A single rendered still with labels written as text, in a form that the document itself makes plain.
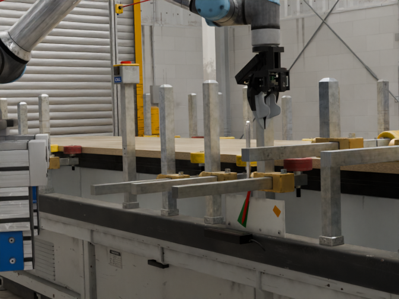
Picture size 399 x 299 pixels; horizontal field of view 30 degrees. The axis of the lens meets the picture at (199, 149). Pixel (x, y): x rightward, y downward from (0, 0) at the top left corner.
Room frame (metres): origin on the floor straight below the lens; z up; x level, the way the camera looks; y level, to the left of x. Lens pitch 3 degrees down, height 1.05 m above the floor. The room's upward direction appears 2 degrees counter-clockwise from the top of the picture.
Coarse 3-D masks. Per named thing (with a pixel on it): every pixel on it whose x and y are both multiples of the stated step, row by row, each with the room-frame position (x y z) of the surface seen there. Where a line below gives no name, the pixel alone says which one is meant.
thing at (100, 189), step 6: (198, 174) 2.49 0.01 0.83; (144, 180) 2.38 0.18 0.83; (150, 180) 2.37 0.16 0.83; (156, 180) 2.38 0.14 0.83; (90, 186) 2.28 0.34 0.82; (96, 186) 2.26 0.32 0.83; (102, 186) 2.27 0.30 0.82; (108, 186) 2.28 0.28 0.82; (114, 186) 2.30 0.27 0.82; (120, 186) 2.31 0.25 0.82; (126, 186) 2.32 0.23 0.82; (96, 192) 2.26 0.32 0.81; (102, 192) 2.27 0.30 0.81; (108, 192) 2.28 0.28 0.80; (114, 192) 2.30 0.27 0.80; (120, 192) 2.31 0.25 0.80
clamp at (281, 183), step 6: (252, 174) 2.09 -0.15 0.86; (258, 174) 2.05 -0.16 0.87; (264, 174) 2.03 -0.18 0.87; (270, 174) 2.01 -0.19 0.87; (276, 174) 1.99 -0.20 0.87; (282, 174) 1.98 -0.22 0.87; (288, 174) 2.00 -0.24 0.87; (276, 180) 1.99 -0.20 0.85; (282, 180) 1.98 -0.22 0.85; (288, 180) 2.00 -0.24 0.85; (276, 186) 1.99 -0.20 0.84; (282, 186) 1.98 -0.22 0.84; (288, 186) 2.00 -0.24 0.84; (276, 192) 2.00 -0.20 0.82; (282, 192) 1.98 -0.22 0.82
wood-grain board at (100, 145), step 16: (64, 144) 3.65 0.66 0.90; (80, 144) 3.59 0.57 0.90; (96, 144) 3.54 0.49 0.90; (112, 144) 3.49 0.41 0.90; (144, 144) 3.39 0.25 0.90; (176, 144) 3.29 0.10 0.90; (192, 144) 3.24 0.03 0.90; (224, 144) 3.16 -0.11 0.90; (240, 144) 3.12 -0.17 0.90; (288, 144) 3.00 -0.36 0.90; (224, 160) 2.47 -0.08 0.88
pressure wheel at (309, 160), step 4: (284, 160) 2.07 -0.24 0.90; (288, 160) 2.06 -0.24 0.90; (292, 160) 2.05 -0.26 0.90; (296, 160) 2.04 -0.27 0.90; (300, 160) 2.04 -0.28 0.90; (304, 160) 2.05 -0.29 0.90; (308, 160) 2.05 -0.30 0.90; (284, 164) 2.07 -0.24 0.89; (288, 164) 2.06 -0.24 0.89; (292, 164) 2.05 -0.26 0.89; (296, 164) 2.05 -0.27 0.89; (300, 164) 2.04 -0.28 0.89; (304, 164) 2.05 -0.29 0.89; (308, 164) 2.05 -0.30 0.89; (284, 168) 2.07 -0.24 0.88; (288, 168) 2.06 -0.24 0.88; (292, 168) 2.05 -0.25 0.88; (296, 168) 2.05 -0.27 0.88; (300, 168) 2.04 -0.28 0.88; (304, 168) 2.05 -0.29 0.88; (308, 168) 2.05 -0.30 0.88; (296, 172) 2.07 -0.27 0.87; (300, 172) 2.07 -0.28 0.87; (296, 188) 2.08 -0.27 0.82; (296, 192) 2.08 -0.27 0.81; (296, 196) 2.08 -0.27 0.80; (300, 196) 2.08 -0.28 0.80
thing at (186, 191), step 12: (228, 180) 1.96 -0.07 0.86; (240, 180) 1.95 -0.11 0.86; (252, 180) 1.97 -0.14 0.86; (264, 180) 1.99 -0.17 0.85; (300, 180) 2.07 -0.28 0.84; (180, 192) 1.84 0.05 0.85; (192, 192) 1.86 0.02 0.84; (204, 192) 1.88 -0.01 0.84; (216, 192) 1.90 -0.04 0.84; (228, 192) 1.92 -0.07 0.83
